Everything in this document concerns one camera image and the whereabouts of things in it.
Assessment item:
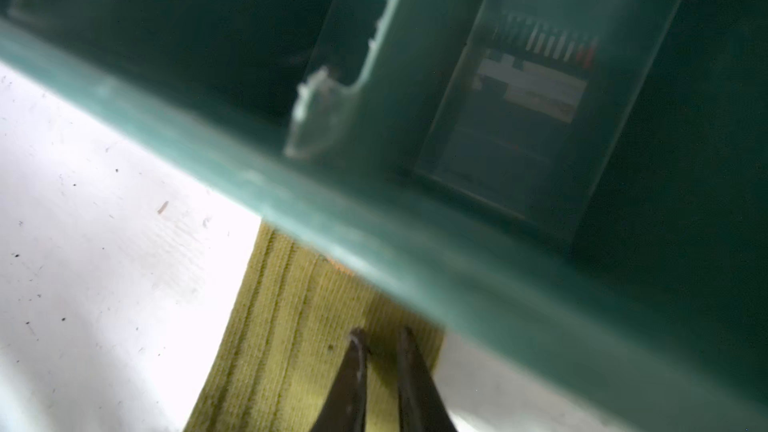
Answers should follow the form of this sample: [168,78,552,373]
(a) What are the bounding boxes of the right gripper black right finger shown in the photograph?
[397,327,457,432]

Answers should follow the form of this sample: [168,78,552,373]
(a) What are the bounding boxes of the olive green striped sock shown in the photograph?
[185,223,444,431]

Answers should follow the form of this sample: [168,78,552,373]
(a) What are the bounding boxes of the green plastic compartment tray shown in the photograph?
[1,0,767,431]

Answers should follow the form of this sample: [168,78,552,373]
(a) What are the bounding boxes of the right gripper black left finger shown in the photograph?
[311,328,369,432]

